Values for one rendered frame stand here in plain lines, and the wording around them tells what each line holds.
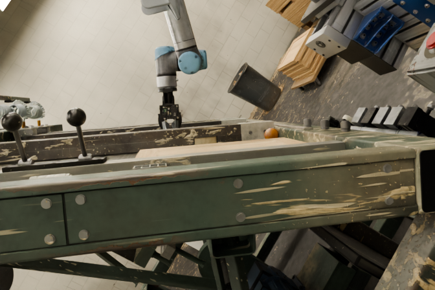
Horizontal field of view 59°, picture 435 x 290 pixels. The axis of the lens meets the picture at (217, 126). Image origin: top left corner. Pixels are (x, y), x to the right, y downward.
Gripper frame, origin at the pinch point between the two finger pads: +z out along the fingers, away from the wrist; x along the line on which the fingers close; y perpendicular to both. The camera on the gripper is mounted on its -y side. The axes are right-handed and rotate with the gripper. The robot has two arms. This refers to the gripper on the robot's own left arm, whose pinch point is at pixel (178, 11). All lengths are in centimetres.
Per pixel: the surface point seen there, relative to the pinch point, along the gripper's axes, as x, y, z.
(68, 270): -92, 69, 43
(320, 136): -25, -21, 40
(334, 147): -11.5, -17.3, 40.2
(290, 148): -11.9, -8.5, 35.0
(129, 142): -69, 22, 14
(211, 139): -68, -3, 28
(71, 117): -8.9, 26.9, 5.5
